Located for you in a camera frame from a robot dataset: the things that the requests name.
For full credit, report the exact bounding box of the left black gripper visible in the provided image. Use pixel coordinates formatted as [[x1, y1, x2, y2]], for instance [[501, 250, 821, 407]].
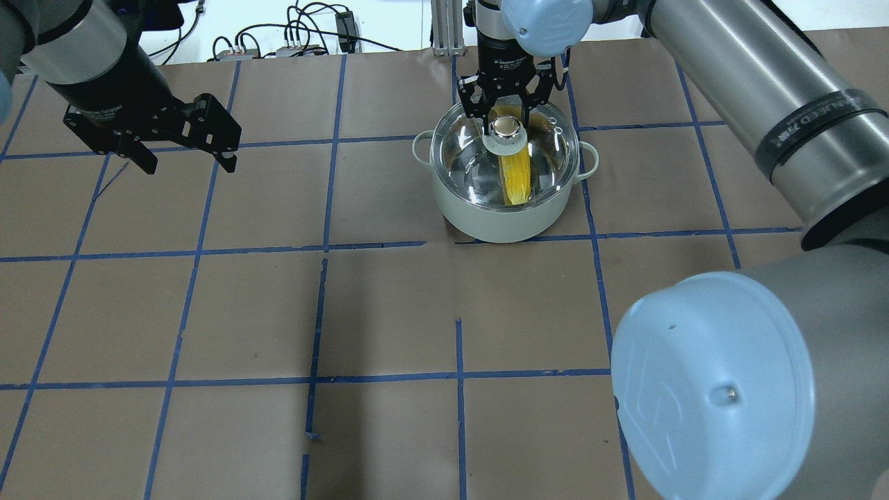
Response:
[[63, 62, 242, 175]]

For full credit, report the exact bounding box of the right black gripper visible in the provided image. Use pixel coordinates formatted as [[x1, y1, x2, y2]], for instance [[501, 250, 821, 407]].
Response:
[[457, 35, 558, 133]]

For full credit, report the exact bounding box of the glass pot lid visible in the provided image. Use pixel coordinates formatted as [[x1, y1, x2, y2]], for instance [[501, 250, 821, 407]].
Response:
[[425, 97, 586, 212]]

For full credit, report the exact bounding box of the yellow corn cob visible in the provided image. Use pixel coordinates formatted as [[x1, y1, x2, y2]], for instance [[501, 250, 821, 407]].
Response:
[[491, 105, 531, 206]]

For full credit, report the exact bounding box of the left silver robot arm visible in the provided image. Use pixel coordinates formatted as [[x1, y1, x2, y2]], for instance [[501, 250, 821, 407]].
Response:
[[2, 1, 242, 174]]

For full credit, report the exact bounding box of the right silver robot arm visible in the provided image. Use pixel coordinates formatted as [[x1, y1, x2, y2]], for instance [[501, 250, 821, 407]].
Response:
[[449, 39, 802, 499]]

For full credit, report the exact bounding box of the pale green cooking pot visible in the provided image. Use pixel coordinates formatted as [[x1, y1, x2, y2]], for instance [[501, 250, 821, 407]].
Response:
[[410, 123, 600, 243]]

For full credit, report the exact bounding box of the small circuit board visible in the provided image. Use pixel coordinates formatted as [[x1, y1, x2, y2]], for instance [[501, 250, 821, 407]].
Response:
[[271, 42, 329, 58], [209, 37, 255, 61]]

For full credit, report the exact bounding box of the black power adapter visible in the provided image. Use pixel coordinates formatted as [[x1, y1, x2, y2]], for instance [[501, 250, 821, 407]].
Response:
[[335, 10, 360, 53]]

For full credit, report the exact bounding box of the aluminium frame post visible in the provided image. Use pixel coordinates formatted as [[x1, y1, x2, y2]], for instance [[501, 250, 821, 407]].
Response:
[[431, 0, 466, 57]]

